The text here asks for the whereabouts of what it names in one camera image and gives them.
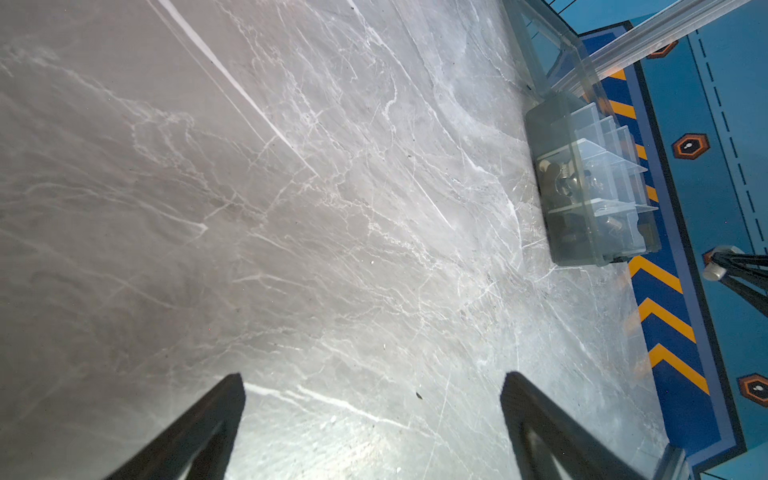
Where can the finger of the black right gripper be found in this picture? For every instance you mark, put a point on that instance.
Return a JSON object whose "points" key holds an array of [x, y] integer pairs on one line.
{"points": [[741, 264], [750, 288]]}

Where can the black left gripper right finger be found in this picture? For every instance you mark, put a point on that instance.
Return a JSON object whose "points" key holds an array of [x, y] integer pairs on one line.
{"points": [[544, 437]]}

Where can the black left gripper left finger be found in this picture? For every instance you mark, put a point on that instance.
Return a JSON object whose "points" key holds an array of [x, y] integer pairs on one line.
{"points": [[199, 444]]}

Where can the silver hex bolt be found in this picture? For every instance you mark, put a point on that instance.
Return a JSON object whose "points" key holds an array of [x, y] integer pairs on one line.
{"points": [[713, 271]]}

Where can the silver wing nut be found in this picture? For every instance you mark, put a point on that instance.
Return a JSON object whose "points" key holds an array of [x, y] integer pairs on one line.
{"points": [[561, 183]]}

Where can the grey compartment organizer box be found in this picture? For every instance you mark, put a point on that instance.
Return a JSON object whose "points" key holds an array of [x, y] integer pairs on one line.
{"points": [[616, 222]]}

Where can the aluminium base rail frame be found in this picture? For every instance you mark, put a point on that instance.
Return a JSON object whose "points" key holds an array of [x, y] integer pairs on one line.
{"points": [[673, 465]]}

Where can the aluminium right corner post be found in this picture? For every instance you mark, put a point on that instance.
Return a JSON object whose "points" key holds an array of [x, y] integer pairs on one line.
{"points": [[660, 30]]}

